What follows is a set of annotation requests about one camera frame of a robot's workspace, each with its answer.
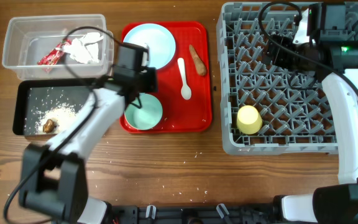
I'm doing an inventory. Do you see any yellow plastic cup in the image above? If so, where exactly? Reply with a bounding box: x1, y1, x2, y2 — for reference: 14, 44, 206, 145
236, 105, 262, 134

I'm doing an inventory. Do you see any white plastic spoon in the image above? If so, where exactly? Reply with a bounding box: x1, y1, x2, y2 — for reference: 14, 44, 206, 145
177, 58, 191, 100

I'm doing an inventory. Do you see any green bowl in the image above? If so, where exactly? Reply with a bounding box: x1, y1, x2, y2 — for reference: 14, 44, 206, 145
124, 93, 163, 131

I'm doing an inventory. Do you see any white napkin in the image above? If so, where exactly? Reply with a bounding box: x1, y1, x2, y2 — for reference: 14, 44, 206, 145
55, 32, 104, 64

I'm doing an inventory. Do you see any red snack wrapper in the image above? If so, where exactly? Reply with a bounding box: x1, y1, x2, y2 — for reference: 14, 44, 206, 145
37, 39, 71, 65

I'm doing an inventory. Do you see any white rice pile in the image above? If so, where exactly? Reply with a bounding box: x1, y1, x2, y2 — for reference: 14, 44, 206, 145
23, 86, 87, 136

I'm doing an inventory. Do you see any brown food scrap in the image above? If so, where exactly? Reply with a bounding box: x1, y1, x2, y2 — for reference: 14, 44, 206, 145
42, 119, 56, 133

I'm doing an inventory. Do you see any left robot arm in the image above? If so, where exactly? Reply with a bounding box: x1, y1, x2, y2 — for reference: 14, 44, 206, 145
12, 42, 157, 223

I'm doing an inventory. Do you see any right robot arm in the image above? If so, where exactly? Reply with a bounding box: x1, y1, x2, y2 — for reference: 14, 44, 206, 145
262, 2, 358, 223

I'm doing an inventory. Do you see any grey dishwasher rack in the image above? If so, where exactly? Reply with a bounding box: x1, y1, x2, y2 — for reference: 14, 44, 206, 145
216, 1, 358, 156

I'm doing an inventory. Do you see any brown sweet potato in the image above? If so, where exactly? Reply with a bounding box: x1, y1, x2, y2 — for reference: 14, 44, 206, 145
189, 45, 207, 76

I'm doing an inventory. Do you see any red serving tray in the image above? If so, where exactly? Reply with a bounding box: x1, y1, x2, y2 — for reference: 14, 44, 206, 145
119, 21, 213, 134

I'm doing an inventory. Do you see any light blue plate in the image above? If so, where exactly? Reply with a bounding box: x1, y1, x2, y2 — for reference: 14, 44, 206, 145
124, 23, 176, 70

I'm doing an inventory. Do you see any clear plastic bin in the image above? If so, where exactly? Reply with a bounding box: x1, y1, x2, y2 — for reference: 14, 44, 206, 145
2, 14, 114, 80

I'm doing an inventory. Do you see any black plastic tray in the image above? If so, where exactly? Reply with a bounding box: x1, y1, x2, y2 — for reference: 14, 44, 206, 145
12, 78, 94, 136

